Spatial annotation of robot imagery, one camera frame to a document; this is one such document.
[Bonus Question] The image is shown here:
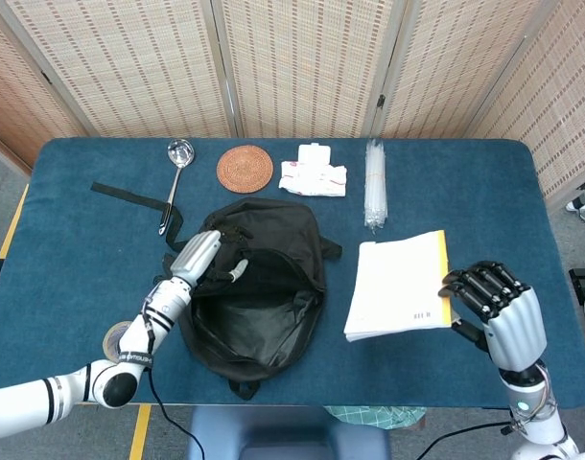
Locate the black backpack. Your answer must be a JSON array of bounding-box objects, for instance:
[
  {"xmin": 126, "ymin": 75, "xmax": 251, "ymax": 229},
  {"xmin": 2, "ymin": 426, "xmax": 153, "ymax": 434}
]
[{"xmin": 90, "ymin": 181, "xmax": 344, "ymax": 402}]

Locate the bundle of clear straws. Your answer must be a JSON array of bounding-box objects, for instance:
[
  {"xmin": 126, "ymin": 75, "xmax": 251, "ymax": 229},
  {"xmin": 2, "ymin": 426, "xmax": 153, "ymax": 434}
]
[{"xmin": 363, "ymin": 137, "xmax": 389, "ymax": 235}]

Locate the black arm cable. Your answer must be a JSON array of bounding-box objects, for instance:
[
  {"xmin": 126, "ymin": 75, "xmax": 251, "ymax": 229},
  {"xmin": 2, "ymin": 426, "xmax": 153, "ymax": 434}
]
[
  {"xmin": 414, "ymin": 420, "xmax": 514, "ymax": 460},
  {"xmin": 146, "ymin": 366, "xmax": 200, "ymax": 460}
]

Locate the round woven coaster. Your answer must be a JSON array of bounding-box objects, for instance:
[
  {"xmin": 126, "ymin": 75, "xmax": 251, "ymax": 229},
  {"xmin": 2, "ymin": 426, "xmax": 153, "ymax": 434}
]
[{"xmin": 216, "ymin": 145, "xmax": 275, "ymax": 196}]

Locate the woven folding screen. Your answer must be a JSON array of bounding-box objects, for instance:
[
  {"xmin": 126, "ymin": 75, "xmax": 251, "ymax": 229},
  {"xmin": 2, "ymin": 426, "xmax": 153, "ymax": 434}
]
[{"xmin": 0, "ymin": 0, "xmax": 585, "ymax": 202}]

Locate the blue table cloth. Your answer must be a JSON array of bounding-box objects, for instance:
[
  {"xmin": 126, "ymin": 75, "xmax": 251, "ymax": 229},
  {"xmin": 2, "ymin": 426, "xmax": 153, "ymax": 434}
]
[{"xmin": 0, "ymin": 137, "xmax": 584, "ymax": 411}]

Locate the white and yellow booklet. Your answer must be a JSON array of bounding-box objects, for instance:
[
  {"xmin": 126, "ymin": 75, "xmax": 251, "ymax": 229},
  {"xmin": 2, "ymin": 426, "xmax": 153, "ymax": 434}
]
[{"xmin": 342, "ymin": 229, "xmax": 453, "ymax": 343}]

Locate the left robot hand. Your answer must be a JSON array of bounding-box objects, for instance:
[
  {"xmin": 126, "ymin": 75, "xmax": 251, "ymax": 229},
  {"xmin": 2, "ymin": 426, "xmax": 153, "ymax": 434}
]
[{"xmin": 170, "ymin": 229, "xmax": 253, "ymax": 288}]

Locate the green checked cloth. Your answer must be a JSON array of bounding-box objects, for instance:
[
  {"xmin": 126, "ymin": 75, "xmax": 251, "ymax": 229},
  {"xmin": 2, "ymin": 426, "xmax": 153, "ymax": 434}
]
[{"xmin": 323, "ymin": 405, "xmax": 427, "ymax": 430}]

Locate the metal ladle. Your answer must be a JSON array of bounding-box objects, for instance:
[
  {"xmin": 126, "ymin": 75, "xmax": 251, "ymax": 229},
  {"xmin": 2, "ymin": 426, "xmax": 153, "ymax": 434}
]
[{"xmin": 157, "ymin": 138, "xmax": 197, "ymax": 237}]

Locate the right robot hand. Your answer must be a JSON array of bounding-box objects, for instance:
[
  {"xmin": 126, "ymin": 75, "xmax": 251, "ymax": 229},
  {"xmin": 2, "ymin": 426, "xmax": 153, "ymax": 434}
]
[{"xmin": 438, "ymin": 261, "xmax": 548, "ymax": 373}]

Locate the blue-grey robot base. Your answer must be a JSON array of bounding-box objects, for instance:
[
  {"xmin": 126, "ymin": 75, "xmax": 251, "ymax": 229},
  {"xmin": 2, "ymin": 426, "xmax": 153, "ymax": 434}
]
[{"xmin": 186, "ymin": 405, "xmax": 392, "ymax": 460}]

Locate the white wet wipes pack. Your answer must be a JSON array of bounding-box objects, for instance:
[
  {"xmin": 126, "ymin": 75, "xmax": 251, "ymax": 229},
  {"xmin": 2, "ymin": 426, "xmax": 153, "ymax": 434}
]
[{"xmin": 278, "ymin": 142, "xmax": 348, "ymax": 198}]

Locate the yellow tape roll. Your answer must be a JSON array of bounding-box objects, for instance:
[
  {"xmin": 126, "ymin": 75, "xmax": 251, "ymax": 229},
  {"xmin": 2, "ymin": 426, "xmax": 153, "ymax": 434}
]
[{"xmin": 102, "ymin": 320, "xmax": 133, "ymax": 360}]

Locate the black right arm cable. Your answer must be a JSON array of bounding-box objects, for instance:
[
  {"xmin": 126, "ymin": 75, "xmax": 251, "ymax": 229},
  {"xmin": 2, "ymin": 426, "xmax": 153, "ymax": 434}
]
[{"xmin": 414, "ymin": 420, "xmax": 514, "ymax": 460}]

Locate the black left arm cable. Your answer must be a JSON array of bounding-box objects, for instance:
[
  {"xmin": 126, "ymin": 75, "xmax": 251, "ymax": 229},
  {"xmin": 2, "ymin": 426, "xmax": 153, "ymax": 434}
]
[{"xmin": 146, "ymin": 366, "xmax": 200, "ymax": 460}]

